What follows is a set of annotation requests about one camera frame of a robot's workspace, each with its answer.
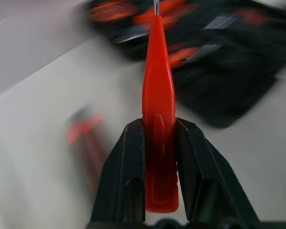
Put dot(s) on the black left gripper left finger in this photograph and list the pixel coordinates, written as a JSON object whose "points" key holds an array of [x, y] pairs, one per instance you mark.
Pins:
{"points": [[120, 176]]}

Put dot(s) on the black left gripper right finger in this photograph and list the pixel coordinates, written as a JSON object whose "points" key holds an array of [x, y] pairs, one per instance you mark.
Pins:
{"points": [[209, 176]]}

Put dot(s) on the black tool case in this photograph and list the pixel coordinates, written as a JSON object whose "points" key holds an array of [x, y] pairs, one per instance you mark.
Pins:
{"points": [[205, 57]]}

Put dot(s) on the red and black utility knife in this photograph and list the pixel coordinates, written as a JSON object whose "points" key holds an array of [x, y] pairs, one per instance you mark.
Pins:
{"points": [[88, 140]]}

